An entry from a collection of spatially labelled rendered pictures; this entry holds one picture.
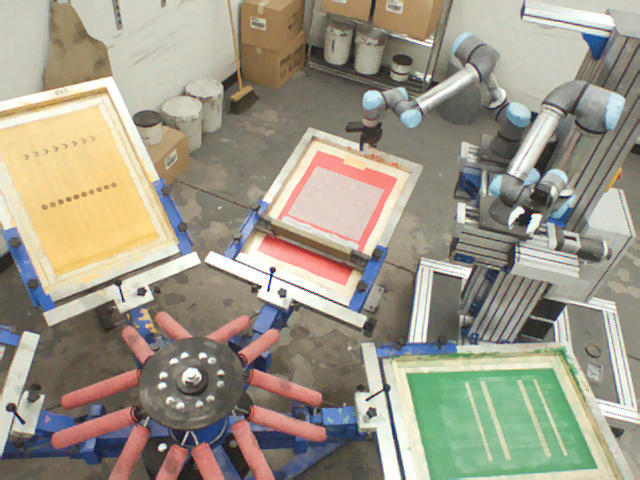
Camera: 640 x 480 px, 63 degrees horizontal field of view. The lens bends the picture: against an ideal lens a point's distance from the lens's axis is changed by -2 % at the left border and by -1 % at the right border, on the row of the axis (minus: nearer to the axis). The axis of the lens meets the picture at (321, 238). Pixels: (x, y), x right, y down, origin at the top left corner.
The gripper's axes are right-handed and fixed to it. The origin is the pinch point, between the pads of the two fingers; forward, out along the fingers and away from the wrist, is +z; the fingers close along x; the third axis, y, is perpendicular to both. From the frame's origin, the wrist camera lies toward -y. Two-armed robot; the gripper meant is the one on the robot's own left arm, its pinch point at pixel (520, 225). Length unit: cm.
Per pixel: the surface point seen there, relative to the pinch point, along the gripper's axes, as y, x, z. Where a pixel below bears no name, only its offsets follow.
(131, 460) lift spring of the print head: 39, 58, 109
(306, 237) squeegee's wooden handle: 40, 78, 6
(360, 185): 39, 80, -37
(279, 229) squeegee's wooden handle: 40, 90, 8
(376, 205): 43, 69, -32
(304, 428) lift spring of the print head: 52, 31, 68
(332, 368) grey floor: 158, 82, -17
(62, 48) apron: 13, 280, -20
